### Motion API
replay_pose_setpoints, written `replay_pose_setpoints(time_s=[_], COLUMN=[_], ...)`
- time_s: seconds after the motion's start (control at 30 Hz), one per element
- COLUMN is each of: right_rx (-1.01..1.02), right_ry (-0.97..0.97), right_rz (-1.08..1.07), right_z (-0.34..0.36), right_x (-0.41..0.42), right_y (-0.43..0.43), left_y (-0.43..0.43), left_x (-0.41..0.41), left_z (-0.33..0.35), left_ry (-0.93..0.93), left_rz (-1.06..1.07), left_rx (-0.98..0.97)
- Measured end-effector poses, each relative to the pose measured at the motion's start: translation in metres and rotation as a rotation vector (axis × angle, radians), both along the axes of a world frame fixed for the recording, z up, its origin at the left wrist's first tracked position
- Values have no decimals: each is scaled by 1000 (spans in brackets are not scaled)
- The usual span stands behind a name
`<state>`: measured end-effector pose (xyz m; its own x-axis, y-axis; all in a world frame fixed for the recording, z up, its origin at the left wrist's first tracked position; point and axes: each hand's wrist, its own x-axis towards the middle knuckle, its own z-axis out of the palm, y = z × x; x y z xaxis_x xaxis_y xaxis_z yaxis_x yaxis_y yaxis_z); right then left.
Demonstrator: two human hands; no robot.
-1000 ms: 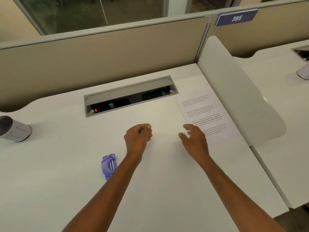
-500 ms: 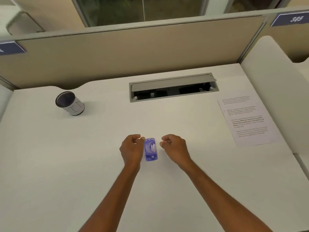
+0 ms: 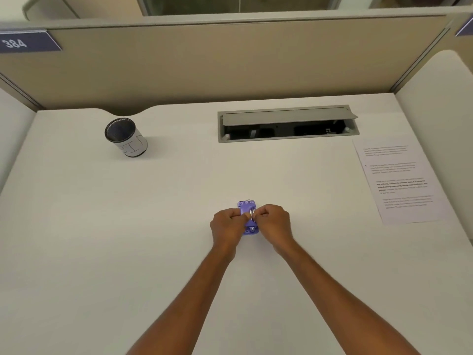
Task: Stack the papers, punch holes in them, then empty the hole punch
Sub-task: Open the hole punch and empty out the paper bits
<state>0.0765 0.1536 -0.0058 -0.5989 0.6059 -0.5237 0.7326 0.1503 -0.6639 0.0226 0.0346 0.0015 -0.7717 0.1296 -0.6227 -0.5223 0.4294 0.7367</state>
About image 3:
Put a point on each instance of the person's left forearm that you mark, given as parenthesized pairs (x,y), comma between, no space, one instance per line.
(184,310)

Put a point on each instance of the person's right forearm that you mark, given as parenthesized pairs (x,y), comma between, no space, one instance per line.
(343,306)

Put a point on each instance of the purple hole punch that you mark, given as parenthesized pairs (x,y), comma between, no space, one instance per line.
(245,205)

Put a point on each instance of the wide beige partition panel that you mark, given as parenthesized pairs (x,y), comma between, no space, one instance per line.
(221,62)

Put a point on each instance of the white printed paper sheet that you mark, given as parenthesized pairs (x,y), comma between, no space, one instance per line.
(402,214)

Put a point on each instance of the dark glass door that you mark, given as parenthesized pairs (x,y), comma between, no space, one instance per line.
(414,0)

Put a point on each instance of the person's right hand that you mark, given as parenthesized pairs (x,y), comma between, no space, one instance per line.
(275,225)

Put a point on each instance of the narrow beige partition panel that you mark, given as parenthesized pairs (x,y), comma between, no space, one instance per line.
(463,57)

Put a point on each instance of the beige chair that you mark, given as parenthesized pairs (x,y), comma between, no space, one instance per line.
(44,9)

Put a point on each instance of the person's left hand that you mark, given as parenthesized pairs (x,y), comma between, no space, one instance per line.
(227,227)

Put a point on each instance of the black mesh cup white label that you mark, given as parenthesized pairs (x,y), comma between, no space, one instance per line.
(135,145)

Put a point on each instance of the white side divider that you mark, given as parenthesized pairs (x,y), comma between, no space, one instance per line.
(13,133)
(436,118)

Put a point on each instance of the glass window grey frame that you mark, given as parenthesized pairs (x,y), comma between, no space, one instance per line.
(203,4)

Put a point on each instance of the blue desk number sign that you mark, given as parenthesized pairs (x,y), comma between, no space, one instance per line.
(26,42)
(466,28)

